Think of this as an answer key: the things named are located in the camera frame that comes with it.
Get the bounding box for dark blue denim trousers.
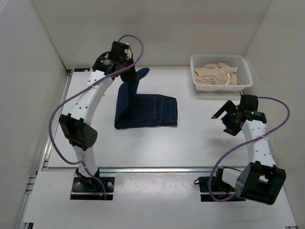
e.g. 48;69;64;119
114;80;178;129

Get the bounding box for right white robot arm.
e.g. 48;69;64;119
208;94;290;205

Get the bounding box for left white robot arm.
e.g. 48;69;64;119
59;41;133;191

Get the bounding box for beige trousers in basket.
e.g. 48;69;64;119
194;62;241;85

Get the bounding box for white plastic basket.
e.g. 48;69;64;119
190;54;253;93

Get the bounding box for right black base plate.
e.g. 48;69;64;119
193;177;235;202

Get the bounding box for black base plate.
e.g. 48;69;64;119
193;177;235;202
70;174;115;200

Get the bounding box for aluminium front rail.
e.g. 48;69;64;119
99;167;212;173

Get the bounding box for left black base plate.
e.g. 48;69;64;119
70;174;115;200

